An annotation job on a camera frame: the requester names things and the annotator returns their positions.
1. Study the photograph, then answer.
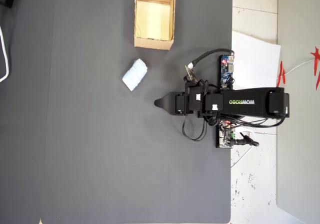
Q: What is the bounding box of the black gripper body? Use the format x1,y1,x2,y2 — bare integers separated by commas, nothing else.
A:
174,80,204,117

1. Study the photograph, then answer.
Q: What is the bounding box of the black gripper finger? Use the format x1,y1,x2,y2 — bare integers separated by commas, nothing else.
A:
154,92,177,115

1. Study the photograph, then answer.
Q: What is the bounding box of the open cardboard box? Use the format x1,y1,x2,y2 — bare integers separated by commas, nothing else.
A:
133,0,177,51

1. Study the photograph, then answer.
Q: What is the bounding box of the light blue folded cloth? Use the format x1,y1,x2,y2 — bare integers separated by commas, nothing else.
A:
121,58,149,92

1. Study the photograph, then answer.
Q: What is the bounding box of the blue circuit board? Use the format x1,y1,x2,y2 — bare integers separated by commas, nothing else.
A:
219,54,236,89

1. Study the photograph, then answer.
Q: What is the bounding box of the motor controller circuit board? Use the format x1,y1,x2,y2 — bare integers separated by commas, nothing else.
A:
218,120,239,149

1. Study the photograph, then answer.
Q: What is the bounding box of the black power plug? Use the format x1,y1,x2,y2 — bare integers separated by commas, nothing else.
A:
232,132,260,148

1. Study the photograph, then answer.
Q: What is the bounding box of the white paper sheet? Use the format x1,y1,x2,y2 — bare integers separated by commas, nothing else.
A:
231,30,282,89

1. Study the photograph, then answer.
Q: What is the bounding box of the dark grey table mat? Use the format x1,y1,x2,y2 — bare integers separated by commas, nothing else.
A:
0,0,234,224

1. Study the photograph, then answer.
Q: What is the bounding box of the slim red sticker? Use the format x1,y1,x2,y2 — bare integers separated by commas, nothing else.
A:
275,60,288,90

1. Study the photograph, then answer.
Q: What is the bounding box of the light grey board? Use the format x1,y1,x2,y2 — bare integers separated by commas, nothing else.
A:
275,0,320,224

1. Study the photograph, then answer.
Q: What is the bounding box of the red star sticker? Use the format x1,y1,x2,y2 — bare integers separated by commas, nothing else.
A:
309,46,320,90

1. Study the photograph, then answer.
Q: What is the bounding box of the white curved band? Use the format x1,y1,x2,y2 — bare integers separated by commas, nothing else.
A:
0,25,11,83

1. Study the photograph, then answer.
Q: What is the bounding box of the small wrist camera board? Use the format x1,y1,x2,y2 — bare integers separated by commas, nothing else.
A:
184,64,199,84

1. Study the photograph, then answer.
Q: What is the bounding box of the black looped servo wire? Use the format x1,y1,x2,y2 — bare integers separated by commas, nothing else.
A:
181,114,209,142

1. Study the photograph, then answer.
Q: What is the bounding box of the black braided camera cable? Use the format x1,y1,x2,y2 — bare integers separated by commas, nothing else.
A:
188,48,236,70

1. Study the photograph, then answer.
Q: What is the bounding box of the black arm wire bundle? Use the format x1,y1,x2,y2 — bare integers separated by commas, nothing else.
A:
199,114,287,129

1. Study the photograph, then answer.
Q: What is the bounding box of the thin white cable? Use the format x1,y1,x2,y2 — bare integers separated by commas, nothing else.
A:
284,58,316,76

